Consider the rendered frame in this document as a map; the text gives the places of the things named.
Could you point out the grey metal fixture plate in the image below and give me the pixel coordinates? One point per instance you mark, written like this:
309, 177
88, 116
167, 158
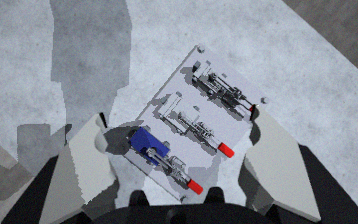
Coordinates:
229, 125

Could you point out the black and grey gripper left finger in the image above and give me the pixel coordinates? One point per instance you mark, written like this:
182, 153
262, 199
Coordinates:
74, 187

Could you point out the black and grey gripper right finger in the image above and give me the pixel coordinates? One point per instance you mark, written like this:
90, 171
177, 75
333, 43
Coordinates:
285, 182

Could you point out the blue rectangular block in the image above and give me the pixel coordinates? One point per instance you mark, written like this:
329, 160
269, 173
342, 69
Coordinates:
143, 139

